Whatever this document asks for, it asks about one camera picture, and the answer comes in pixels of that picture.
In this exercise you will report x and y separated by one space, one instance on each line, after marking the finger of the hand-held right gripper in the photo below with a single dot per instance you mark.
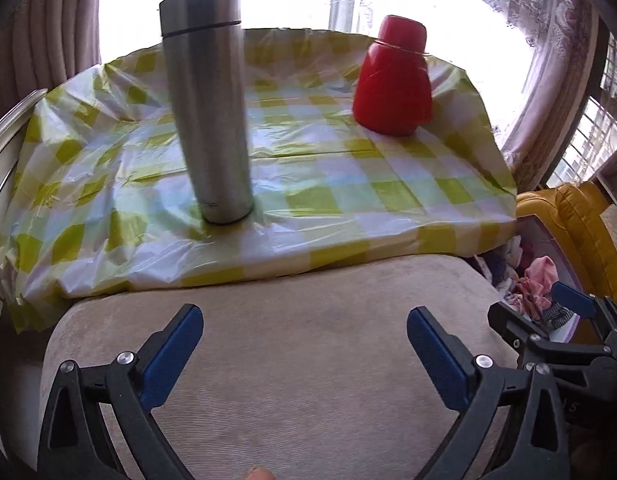
573 299
518 325

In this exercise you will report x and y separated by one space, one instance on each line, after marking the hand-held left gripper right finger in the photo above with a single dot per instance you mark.
438 360

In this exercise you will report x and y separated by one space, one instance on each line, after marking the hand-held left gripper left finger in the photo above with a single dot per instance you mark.
171 355

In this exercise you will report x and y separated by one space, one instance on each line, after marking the pink fabric item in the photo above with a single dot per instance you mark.
540 270

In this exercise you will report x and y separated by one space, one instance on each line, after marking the white box with purple rim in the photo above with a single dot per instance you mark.
553 245

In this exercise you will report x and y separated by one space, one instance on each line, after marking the person's left hand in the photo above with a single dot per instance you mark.
258 474

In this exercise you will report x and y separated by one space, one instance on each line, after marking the yellow leather sofa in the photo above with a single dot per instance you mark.
578 220

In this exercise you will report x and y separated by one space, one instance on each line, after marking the barred window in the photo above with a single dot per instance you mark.
595 130

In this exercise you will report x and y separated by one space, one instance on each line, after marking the yellow checkered tablecloth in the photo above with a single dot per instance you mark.
338 185

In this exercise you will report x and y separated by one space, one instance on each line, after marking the mauve patterned curtain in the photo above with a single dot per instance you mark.
558 60

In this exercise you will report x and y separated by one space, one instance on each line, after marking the stainless steel thermos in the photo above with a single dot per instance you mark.
208 110

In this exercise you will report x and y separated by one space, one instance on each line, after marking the red plastic jug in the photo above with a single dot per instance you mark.
393 90

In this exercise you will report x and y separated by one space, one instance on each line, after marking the brown pleated curtain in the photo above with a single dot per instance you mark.
53 25

